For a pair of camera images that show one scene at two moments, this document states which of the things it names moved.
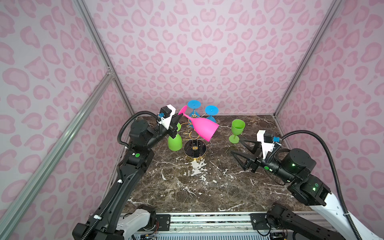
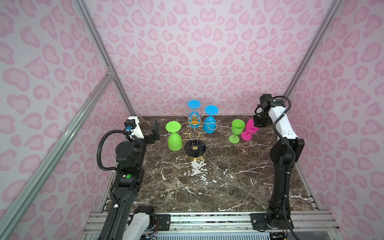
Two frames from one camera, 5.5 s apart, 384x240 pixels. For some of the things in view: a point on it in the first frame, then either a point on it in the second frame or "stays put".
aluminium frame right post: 332,9 stays put
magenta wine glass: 205,128 → 250,130
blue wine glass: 211,110 stays put
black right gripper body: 271,168 → 263,120
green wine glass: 237,128 stays put
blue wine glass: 194,104 stays put
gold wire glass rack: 194,147 stays put
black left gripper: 173,130 → 149,138
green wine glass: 175,144 stays put
